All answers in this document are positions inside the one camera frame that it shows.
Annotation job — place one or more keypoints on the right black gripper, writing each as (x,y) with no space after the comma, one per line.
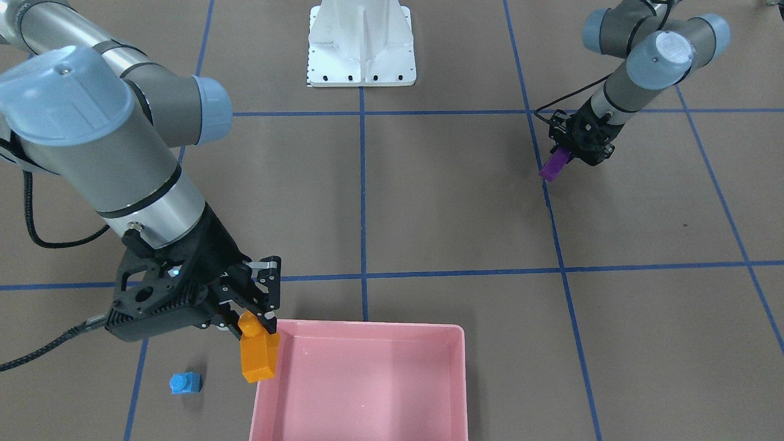
(215,246)

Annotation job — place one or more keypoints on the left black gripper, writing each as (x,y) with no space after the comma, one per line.
(593,142)

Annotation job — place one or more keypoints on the purple block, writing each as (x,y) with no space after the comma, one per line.
(550,171)

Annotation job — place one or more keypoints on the orange block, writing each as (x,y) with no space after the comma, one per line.
(258,349)

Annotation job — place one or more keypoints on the small blue block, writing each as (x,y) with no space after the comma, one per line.
(185,383)

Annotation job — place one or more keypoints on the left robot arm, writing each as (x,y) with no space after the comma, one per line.
(657,52)

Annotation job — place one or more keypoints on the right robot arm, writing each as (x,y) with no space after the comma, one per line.
(106,118)

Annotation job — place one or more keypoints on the pink plastic box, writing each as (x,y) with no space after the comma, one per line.
(364,381)

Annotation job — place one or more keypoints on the white camera stand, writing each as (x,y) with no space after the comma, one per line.
(360,44)

